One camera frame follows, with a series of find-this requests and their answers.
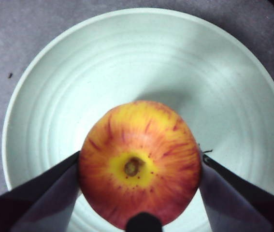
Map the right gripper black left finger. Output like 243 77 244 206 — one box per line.
0 151 82 232

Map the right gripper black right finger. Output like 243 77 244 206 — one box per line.
199 154 274 232

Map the red yellow apple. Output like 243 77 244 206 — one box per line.
78 100 202 230

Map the pale green plate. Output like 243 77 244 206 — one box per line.
1 8 274 232

